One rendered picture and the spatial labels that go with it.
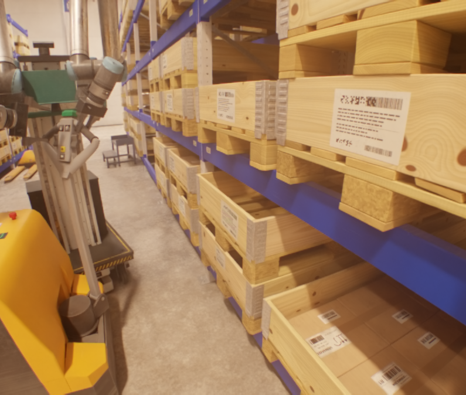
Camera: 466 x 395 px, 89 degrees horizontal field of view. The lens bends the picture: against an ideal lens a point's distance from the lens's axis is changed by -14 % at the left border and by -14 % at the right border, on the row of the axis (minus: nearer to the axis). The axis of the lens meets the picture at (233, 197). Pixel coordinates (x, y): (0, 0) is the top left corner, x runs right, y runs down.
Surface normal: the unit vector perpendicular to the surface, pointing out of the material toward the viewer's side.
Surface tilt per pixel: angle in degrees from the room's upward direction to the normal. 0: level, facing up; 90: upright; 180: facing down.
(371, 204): 90
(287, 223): 90
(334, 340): 0
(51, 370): 90
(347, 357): 0
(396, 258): 90
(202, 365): 0
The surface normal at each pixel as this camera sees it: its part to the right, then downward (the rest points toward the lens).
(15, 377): 0.42, 0.32
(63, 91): 0.65, 0.27
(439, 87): -0.91, 0.15
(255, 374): 0.00, -0.93
